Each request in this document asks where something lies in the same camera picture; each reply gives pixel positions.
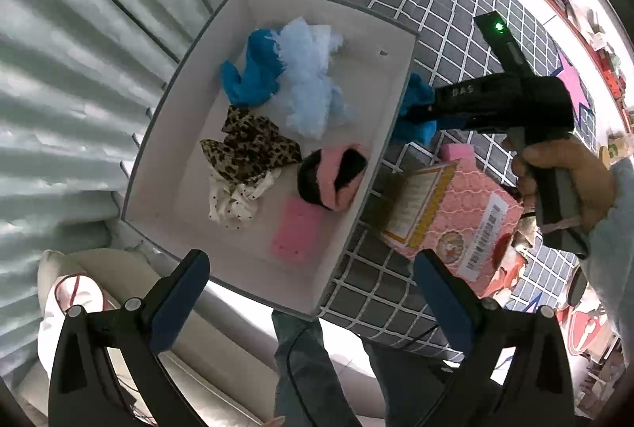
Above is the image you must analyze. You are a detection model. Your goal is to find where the light blue fluffy cloth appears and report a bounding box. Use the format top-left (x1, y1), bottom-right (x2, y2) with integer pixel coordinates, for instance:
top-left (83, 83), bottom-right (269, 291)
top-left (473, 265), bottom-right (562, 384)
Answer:
top-left (272, 17), bottom-right (357, 140)

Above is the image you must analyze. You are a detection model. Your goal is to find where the person's jeans leg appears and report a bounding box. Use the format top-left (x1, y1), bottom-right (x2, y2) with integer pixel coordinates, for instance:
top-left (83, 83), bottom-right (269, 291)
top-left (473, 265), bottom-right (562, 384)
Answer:
top-left (361, 338), bottom-right (447, 427)
top-left (271, 310), bottom-right (362, 427)

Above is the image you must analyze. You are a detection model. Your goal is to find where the cream polka dot scrunchie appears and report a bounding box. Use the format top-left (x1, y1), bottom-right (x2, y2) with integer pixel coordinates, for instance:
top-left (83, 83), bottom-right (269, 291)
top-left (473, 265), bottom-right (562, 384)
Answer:
top-left (207, 169), bottom-right (275, 230)

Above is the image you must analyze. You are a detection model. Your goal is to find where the pale green curtain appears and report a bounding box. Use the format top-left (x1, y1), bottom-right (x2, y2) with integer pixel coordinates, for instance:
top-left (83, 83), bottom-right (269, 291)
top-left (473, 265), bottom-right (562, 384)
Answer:
top-left (0, 0), bottom-right (328, 383)

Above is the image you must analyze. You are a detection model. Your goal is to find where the red and white packaging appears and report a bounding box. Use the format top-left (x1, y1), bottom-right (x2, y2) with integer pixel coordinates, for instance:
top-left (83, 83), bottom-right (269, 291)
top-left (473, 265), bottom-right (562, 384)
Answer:
top-left (559, 297), bottom-right (621, 359)

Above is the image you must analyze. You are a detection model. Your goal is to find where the blue fuzzy sock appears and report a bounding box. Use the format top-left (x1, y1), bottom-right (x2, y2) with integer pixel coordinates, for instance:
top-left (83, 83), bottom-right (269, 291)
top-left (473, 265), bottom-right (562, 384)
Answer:
top-left (391, 73), bottom-right (439, 146)
top-left (219, 28), bottom-right (288, 107)

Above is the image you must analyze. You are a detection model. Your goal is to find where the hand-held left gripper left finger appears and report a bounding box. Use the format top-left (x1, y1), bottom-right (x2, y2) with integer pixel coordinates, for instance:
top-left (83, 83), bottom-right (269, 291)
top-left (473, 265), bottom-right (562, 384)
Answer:
top-left (48, 249), bottom-right (211, 427)

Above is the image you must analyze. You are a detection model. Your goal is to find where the person's right hand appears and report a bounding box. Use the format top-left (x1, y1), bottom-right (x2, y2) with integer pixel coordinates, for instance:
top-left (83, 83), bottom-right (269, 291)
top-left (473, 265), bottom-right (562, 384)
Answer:
top-left (502, 134), bottom-right (618, 230)

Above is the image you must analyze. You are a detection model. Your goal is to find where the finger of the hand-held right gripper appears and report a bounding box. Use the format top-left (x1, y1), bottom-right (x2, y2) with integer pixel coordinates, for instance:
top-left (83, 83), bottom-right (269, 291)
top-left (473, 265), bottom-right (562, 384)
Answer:
top-left (403, 102), bottom-right (439, 121)
top-left (428, 115), bottom-right (469, 131)

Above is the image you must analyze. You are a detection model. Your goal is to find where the white storage box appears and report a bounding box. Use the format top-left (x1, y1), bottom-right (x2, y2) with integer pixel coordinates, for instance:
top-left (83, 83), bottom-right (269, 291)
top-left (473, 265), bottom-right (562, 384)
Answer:
top-left (120, 0), bottom-right (421, 321)

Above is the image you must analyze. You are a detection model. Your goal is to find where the leopard print scrunchie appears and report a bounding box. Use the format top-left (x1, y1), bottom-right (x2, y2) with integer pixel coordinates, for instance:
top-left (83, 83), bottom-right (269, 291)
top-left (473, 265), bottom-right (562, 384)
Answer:
top-left (199, 106), bottom-right (303, 185)

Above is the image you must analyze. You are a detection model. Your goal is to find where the pink star sticker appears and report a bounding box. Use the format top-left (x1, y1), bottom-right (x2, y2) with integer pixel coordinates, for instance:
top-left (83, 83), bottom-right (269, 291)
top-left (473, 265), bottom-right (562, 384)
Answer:
top-left (555, 48), bottom-right (596, 111)

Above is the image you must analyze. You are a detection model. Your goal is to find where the black cable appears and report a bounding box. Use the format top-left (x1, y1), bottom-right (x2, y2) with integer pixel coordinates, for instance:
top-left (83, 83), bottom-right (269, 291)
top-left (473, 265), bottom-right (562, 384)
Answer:
top-left (283, 328), bottom-right (318, 427)

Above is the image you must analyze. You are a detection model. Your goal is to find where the pink and black fuzzy sock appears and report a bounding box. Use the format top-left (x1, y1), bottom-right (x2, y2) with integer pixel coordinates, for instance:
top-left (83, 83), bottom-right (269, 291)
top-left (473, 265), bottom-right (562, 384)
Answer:
top-left (297, 142), bottom-right (370, 212)

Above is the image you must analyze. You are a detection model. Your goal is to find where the pink printed carton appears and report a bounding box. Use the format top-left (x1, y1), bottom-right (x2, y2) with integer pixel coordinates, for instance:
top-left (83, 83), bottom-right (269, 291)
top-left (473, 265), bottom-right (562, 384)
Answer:
top-left (379, 158), bottom-right (525, 283)

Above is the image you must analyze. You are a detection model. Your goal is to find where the white cloth bag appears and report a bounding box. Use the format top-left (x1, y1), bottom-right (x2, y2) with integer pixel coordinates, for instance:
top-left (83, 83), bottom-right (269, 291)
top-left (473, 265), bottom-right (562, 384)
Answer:
top-left (37, 249), bottom-right (124, 358)

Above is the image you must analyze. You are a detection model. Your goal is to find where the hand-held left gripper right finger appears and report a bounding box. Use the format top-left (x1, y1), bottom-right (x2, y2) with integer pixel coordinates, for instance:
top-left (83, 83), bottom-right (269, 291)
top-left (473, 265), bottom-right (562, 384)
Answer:
top-left (412, 249), bottom-right (588, 427)

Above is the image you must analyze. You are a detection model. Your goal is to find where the pink sponge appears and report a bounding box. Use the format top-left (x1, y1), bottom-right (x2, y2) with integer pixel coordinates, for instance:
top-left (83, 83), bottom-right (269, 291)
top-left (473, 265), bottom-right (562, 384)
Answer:
top-left (270, 196), bottom-right (323, 264)
top-left (440, 143), bottom-right (477, 164)

